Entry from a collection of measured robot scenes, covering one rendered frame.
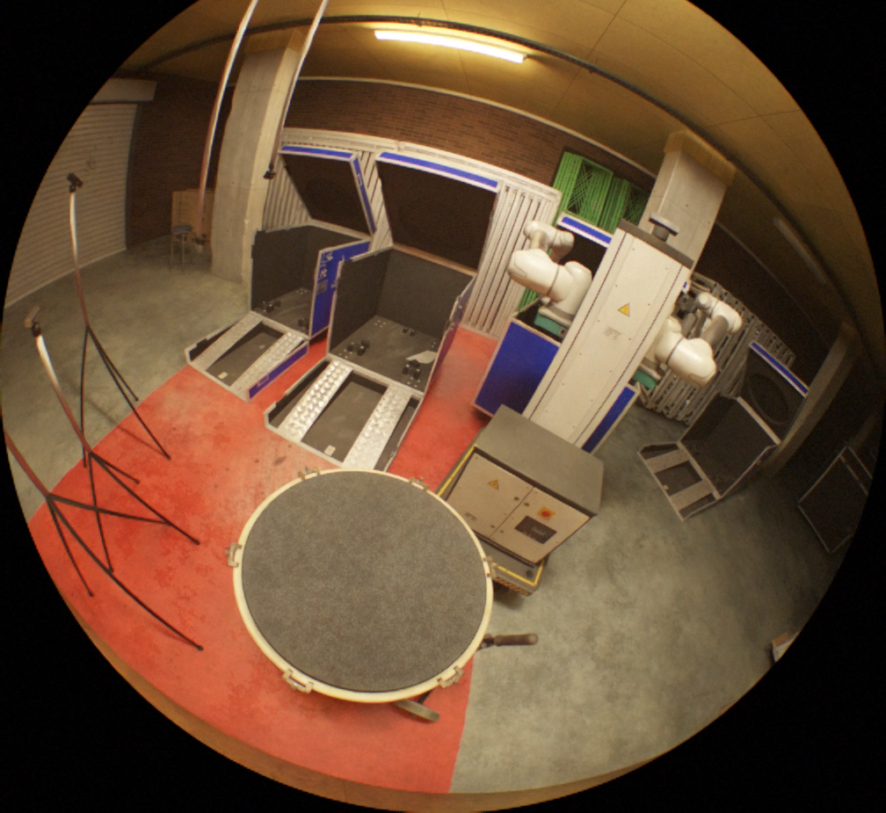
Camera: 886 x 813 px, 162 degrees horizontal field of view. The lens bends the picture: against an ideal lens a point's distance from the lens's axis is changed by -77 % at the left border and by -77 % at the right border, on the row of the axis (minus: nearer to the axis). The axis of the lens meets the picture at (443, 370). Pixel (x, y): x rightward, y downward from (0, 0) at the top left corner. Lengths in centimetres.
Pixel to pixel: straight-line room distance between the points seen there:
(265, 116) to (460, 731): 505
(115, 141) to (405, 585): 659
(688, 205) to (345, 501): 355
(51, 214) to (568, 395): 656
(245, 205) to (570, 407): 385
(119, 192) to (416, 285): 550
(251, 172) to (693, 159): 464
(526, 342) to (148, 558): 263
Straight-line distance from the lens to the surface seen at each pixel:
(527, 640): 86
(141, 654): 187
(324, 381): 241
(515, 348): 221
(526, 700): 187
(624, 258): 131
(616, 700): 224
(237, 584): 90
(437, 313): 314
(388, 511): 96
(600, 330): 135
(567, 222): 231
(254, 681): 166
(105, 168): 644
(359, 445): 208
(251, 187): 405
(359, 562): 88
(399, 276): 316
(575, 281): 142
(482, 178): 212
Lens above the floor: 162
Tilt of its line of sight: 32 degrees down
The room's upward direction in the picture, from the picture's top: 20 degrees clockwise
